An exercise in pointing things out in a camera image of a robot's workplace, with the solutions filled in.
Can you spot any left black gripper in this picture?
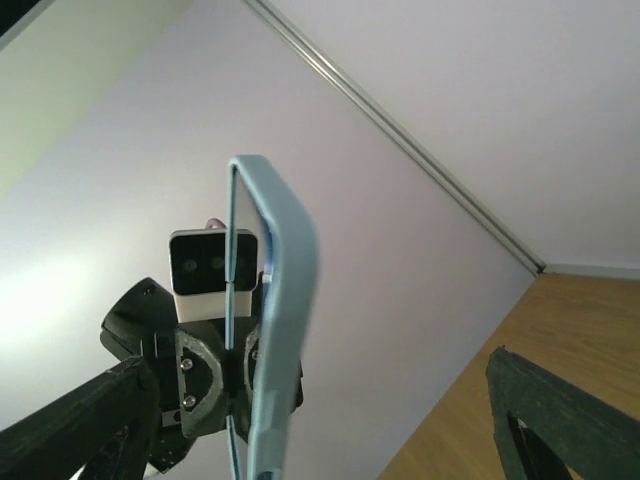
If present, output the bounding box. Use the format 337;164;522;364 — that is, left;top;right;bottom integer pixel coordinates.
100;278;303;472

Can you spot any light blue phone case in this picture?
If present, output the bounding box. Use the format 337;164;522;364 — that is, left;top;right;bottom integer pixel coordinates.
225;155;319;479

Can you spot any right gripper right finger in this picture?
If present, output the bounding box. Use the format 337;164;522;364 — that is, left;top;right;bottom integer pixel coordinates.
486;347;639;479

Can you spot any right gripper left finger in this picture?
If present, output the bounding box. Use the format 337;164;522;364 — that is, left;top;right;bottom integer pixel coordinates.
1;357;160;479

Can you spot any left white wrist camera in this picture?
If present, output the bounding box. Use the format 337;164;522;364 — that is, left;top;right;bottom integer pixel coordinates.
168;228;258;324

